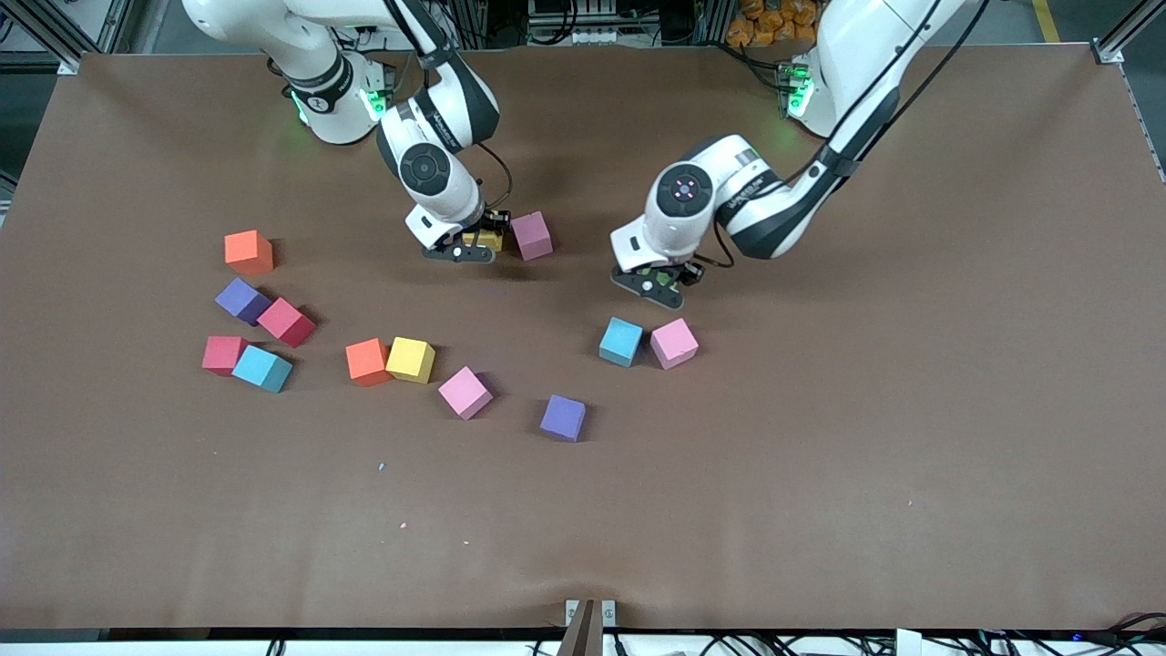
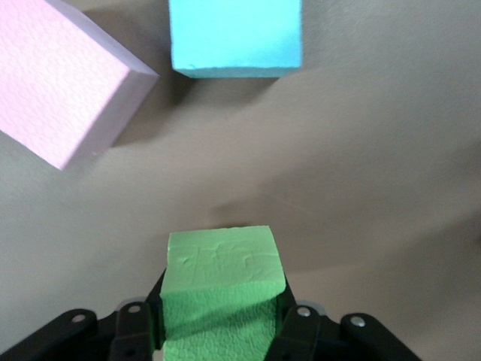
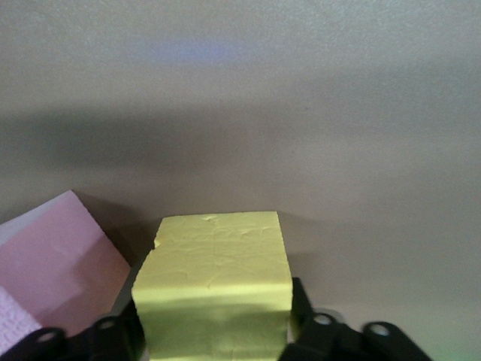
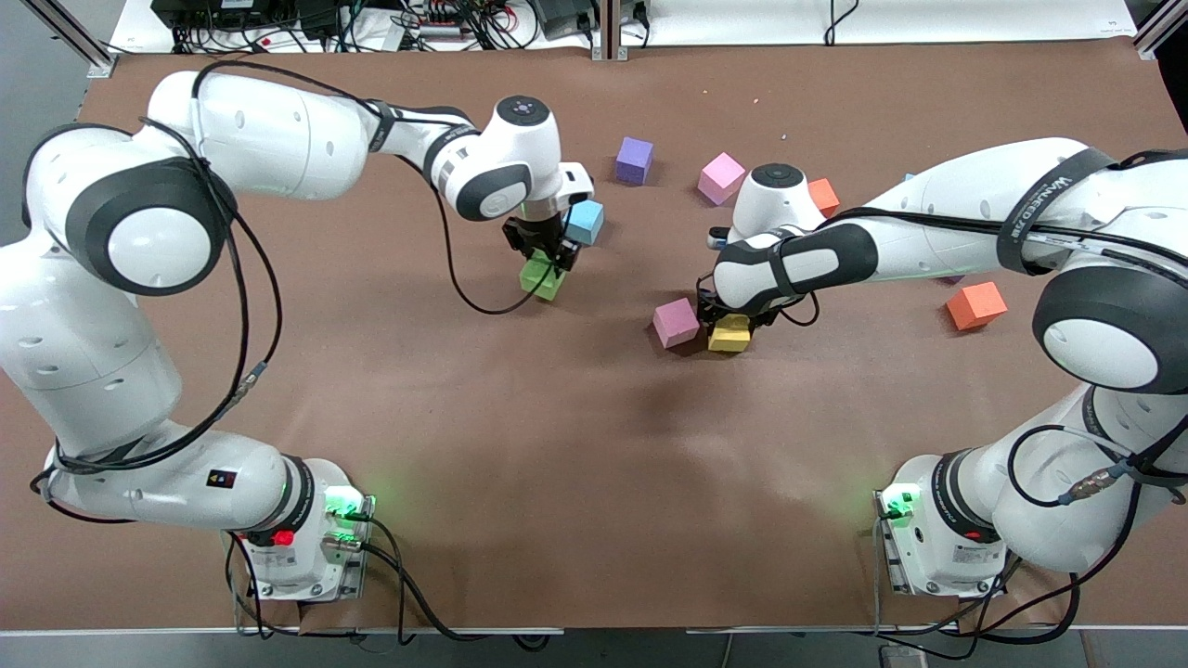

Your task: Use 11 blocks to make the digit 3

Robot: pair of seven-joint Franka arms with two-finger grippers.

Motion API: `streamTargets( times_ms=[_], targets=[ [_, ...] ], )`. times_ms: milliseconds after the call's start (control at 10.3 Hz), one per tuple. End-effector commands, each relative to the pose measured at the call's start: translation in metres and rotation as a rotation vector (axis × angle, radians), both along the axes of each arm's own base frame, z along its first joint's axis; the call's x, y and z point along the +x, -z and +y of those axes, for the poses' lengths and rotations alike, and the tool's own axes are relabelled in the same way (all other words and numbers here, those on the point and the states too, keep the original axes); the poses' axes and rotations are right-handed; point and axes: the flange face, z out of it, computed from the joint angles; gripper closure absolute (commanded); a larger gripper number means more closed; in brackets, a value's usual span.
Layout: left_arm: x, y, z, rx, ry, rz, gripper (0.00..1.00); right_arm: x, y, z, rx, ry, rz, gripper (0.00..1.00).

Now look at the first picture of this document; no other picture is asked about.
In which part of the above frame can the purple foam cube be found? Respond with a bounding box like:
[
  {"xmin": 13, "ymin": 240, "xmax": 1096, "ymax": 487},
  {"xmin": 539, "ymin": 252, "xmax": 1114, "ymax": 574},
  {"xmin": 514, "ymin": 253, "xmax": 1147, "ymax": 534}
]
[
  {"xmin": 539, "ymin": 394, "xmax": 588, "ymax": 444},
  {"xmin": 215, "ymin": 277, "xmax": 272, "ymax": 327}
]

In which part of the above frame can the aluminium frame post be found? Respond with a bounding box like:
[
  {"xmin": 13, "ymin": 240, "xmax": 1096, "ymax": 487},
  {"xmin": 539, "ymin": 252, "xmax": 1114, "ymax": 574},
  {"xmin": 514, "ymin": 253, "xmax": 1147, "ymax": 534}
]
[
  {"xmin": 455, "ymin": 0, "xmax": 490, "ymax": 48},
  {"xmin": 695, "ymin": 0, "xmax": 734, "ymax": 45}
]

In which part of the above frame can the red foam cube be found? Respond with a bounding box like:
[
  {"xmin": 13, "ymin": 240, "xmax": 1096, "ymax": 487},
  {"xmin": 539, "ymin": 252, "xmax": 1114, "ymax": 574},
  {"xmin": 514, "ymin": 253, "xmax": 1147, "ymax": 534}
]
[
  {"xmin": 257, "ymin": 297, "xmax": 318, "ymax": 349},
  {"xmin": 201, "ymin": 335, "xmax": 249, "ymax": 377}
]

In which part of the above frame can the grey equipment box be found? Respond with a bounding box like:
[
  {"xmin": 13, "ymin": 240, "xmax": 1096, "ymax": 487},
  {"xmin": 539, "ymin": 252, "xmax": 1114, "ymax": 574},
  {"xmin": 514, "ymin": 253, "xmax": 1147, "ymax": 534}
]
[{"xmin": 527, "ymin": 0, "xmax": 631, "ymax": 46}]

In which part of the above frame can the light blue foam cube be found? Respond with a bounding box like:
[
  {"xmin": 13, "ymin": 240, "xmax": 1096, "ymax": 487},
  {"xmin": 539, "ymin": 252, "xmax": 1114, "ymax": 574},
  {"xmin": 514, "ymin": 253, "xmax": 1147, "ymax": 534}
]
[
  {"xmin": 598, "ymin": 316, "xmax": 644, "ymax": 369},
  {"xmin": 231, "ymin": 344, "xmax": 294, "ymax": 395}
]

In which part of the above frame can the aluminium frame bar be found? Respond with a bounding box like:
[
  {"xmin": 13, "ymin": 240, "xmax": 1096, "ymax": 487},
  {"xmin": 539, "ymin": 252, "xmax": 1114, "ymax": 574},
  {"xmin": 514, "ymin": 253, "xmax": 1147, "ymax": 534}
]
[
  {"xmin": 1093, "ymin": 0, "xmax": 1166, "ymax": 67},
  {"xmin": 0, "ymin": 0, "xmax": 83, "ymax": 76}
]

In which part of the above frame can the pink foam cube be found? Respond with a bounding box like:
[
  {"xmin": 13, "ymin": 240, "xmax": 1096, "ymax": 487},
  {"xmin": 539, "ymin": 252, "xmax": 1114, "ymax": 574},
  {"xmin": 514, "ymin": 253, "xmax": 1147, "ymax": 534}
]
[
  {"xmin": 438, "ymin": 365, "xmax": 495, "ymax": 421},
  {"xmin": 510, "ymin": 210, "xmax": 554, "ymax": 262},
  {"xmin": 649, "ymin": 317, "xmax": 701, "ymax": 371}
]

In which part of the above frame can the metal bracket plate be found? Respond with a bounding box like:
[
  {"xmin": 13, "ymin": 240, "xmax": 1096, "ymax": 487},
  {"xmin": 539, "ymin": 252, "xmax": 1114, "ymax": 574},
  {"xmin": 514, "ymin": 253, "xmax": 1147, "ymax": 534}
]
[{"xmin": 565, "ymin": 599, "xmax": 618, "ymax": 629}]

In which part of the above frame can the bag of orange items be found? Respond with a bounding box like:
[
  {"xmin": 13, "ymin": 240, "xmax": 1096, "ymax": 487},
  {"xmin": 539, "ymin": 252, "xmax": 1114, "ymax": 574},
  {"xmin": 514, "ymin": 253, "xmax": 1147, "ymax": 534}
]
[{"xmin": 726, "ymin": 0, "xmax": 825, "ymax": 48}]

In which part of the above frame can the orange foam cube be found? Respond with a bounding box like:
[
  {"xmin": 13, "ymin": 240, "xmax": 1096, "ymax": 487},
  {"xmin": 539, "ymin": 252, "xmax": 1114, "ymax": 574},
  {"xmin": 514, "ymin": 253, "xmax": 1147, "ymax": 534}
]
[
  {"xmin": 345, "ymin": 337, "xmax": 394, "ymax": 388},
  {"xmin": 224, "ymin": 230, "xmax": 274, "ymax": 276}
]

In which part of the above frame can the grey camera pole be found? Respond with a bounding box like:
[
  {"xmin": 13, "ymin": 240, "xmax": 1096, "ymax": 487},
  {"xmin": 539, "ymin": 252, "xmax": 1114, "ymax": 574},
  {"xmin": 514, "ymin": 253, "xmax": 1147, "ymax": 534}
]
[{"xmin": 557, "ymin": 599, "xmax": 605, "ymax": 656}]

